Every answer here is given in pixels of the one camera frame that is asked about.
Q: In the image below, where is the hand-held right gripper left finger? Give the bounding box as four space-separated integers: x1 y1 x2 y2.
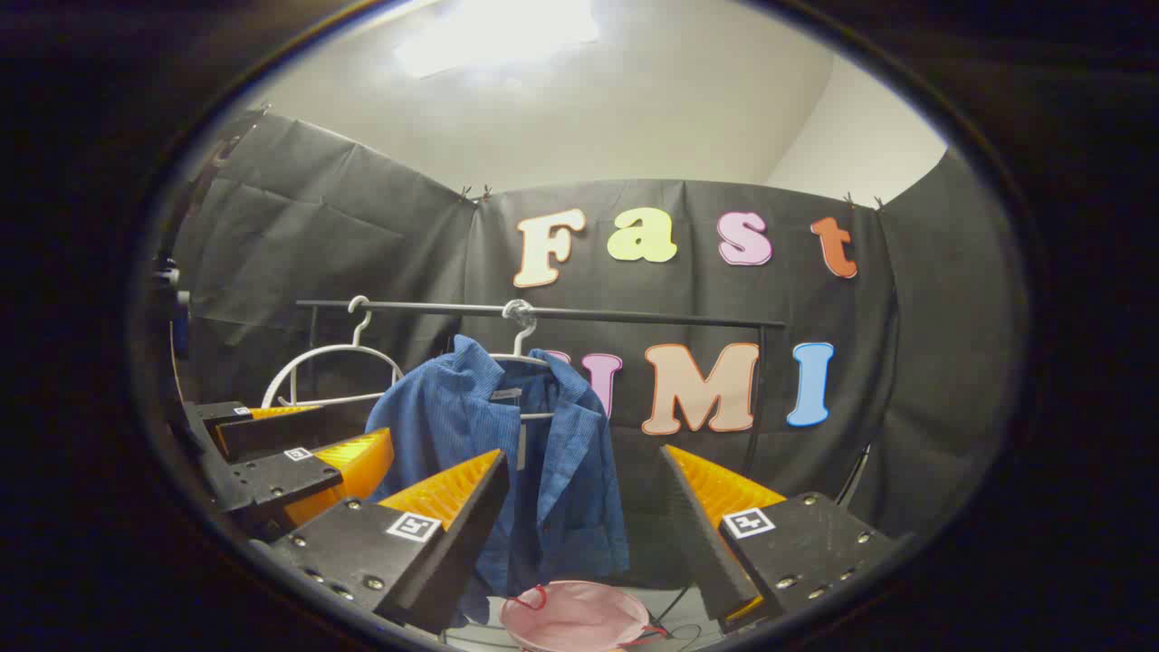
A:
258 448 511 635

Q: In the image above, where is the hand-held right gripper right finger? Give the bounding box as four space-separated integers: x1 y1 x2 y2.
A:
658 444 917 635

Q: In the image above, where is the pink laundry hamper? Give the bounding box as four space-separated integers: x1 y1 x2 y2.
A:
500 580 667 652

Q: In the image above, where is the blue corduroy shirt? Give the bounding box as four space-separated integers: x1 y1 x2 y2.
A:
365 334 631 626

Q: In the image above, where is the white hanger with taped hook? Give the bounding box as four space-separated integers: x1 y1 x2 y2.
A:
489 298 556 423

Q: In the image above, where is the white plastic hanger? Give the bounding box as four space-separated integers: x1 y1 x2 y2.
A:
261 295 406 410

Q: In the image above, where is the black clothes rack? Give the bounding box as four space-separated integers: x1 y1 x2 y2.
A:
295 299 789 481

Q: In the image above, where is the thin black cable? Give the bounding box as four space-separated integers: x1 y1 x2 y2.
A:
835 442 876 508

